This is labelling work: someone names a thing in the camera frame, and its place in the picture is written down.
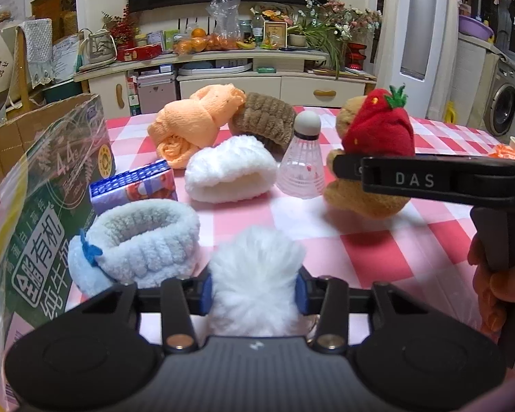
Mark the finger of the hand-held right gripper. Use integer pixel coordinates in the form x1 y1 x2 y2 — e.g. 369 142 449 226
332 153 366 183

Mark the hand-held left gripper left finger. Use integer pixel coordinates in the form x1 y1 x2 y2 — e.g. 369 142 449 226
75 274 214 353

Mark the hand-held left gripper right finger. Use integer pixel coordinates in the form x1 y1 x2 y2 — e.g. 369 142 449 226
294 273 441 351

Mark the bear plush with strawberry hat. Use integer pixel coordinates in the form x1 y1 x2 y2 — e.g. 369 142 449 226
324 85 416 217

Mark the white fluffy pom keychain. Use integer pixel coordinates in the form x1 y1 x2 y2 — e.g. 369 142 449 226
206 224 306 337

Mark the white fluffy headband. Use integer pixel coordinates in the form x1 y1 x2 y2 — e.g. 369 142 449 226
184 135 279 203

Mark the blue small carton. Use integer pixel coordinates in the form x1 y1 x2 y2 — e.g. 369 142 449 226
89 159 179 215

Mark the orange cloth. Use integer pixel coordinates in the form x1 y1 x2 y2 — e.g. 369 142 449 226
147 85 247 169

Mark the printed cardboard box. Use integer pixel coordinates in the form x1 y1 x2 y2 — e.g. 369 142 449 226
0 93 116 412

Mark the person's right hand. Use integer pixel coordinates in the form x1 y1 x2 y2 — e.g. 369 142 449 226
467 238 515 341

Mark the white plastic shuttlecock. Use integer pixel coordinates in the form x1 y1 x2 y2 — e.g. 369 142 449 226
277 110 327 200

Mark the light blue fluffy headband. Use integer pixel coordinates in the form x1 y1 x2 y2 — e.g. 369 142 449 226
68 199 202 299

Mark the red white checkered tablecloth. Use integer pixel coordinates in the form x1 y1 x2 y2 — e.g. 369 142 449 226
66 105 515 353

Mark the brown fluffy scrunchie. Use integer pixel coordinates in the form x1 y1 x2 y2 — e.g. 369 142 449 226
228 92 297 155

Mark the red lacquer stand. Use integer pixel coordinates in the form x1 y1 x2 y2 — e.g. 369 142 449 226
347 42 367 70

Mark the washing machine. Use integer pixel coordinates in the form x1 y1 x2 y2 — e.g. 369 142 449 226
483 58 515 137

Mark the cream television cabinet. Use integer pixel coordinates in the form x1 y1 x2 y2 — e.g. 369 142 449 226
74 48 377 118

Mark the potted flower plant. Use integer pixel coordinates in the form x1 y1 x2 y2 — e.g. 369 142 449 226
289 0 382 78

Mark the white standing air conditioner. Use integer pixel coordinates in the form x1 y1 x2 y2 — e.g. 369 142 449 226
384 0 460 121

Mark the purple plastic basin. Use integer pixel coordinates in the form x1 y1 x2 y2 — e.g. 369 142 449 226
458 15 494 43

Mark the pile of oranges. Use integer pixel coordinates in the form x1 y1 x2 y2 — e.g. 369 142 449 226
173 28 237 54

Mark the clear plastic bag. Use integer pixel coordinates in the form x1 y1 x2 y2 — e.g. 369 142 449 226
208 0 241 37

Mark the silver storage case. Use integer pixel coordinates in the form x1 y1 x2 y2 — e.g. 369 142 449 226
136 73 176 114

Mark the red gift box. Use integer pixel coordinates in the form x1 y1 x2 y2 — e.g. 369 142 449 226
117 44 163 61

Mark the green plastic bin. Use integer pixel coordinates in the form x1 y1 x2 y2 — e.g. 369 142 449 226
43 79 84 104

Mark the red berry branch bouquet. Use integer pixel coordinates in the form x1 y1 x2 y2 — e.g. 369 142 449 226
103 6 138 46

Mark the glass kettle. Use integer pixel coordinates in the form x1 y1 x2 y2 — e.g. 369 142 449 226
78 29 114 67

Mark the white lace cloth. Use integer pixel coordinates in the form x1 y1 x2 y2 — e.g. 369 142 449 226
22 18 54 89

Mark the wooden picture frame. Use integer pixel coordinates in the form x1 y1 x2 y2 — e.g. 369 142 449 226
263 21 288 49

